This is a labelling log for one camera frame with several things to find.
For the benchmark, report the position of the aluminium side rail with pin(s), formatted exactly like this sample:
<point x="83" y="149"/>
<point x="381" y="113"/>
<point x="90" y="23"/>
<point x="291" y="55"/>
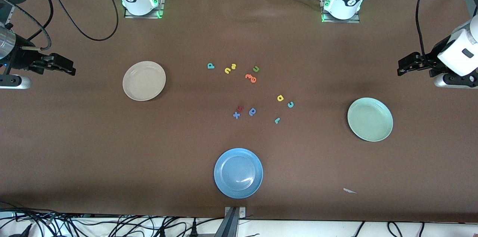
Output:
<point x="6" y="14"/>

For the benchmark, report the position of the beige brown plate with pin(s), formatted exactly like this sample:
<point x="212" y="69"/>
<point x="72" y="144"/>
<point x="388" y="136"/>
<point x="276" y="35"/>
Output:
<point x="144" y="81"/>

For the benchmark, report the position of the teal letter c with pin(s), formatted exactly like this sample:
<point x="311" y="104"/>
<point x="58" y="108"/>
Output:
<point x="290" y="104"/>

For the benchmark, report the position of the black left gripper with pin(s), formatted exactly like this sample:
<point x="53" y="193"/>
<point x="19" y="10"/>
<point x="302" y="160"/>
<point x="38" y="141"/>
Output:
<point x="432" y="57"/>

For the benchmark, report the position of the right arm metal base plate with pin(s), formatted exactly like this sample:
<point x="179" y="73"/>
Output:
<point x="163" y="1"/>

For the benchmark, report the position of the blue plate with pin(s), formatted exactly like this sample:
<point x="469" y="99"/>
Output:
<point x="238" y="173"/>

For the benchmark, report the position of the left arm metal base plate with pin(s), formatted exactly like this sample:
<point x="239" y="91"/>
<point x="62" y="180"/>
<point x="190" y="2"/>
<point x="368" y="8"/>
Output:
<point x="354" y="20"/>

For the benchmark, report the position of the pale green plate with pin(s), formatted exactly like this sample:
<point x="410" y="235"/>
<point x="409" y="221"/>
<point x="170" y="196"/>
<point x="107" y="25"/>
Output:
<point x="370" y="119"/>

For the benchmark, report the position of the white paper scrap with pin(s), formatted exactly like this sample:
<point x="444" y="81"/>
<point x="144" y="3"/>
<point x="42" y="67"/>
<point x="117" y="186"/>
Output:
<point x="349" y="190"/>

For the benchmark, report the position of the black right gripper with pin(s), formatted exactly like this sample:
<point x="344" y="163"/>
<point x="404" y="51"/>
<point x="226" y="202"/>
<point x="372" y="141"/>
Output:
<point x="23" y="58"/>

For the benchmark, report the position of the black corrugated conduit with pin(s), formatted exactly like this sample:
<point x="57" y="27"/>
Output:
<point x="37" y="22"/>

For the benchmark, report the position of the grey metal table bracket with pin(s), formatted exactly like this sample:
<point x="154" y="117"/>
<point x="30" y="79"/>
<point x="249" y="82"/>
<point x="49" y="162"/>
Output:
<point x="231" y="222"/>

